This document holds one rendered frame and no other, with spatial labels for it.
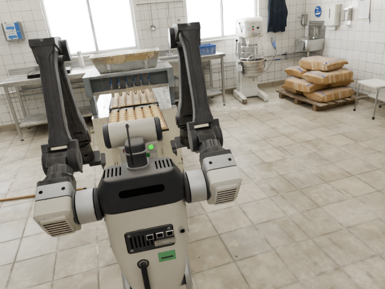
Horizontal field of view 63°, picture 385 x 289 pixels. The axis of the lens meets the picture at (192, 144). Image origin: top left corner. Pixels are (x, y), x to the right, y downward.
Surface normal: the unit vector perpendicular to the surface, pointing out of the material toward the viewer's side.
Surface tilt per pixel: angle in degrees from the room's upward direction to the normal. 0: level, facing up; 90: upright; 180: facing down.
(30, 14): 90
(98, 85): 90
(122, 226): 90
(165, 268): 90
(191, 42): 67
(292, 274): 0
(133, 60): 115
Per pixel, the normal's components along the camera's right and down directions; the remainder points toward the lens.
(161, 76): 0.19, 0.37
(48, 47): 0.15, -0.04
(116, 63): 0.21, 0.72
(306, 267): -0.09, -0.92
